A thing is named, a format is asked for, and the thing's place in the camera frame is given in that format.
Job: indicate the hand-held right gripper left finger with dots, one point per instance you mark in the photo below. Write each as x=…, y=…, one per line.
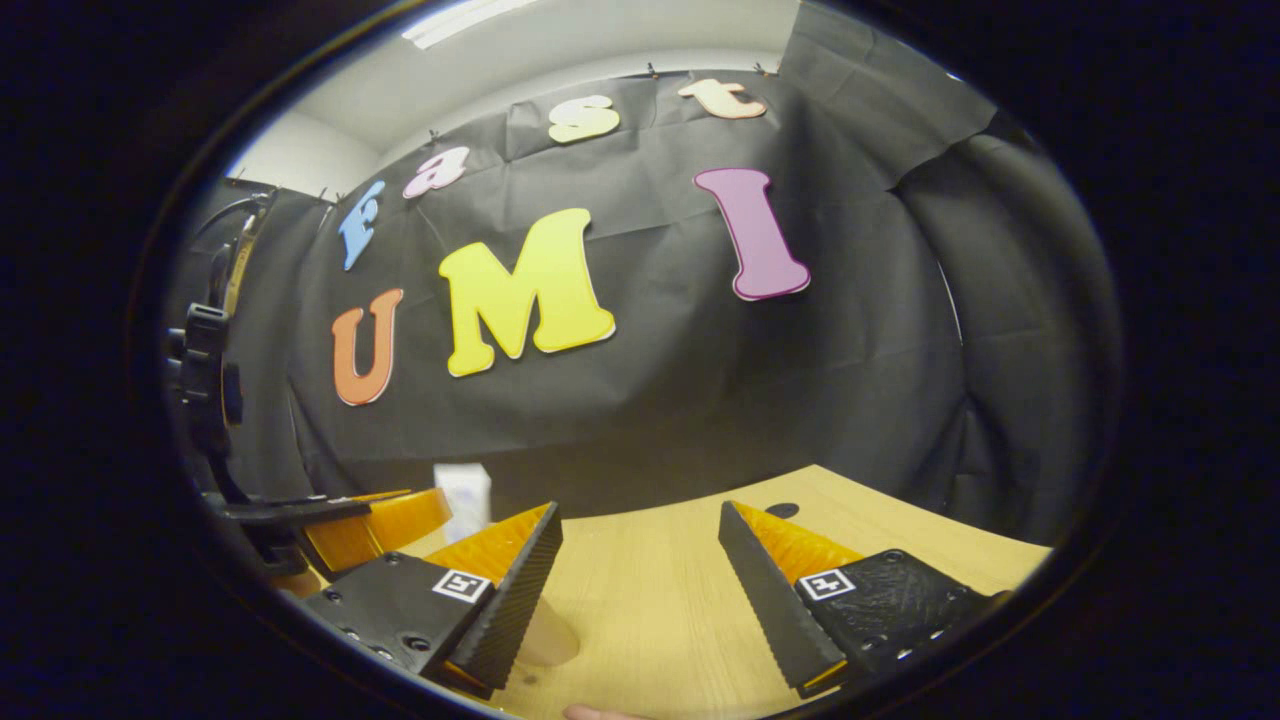
x=515, y=610

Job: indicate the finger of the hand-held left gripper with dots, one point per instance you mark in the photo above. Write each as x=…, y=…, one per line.
x=380, y=530

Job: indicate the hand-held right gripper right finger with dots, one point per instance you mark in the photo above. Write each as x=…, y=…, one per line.
x=765, y=600

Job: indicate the white toothpaste tube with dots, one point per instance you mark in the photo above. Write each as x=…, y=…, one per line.
x=465, y=495

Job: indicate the wooden desktop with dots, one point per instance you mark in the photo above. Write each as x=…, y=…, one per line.
x=660, y=600

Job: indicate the black backdrop cloth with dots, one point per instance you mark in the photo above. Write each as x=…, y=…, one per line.
x=680, y=380

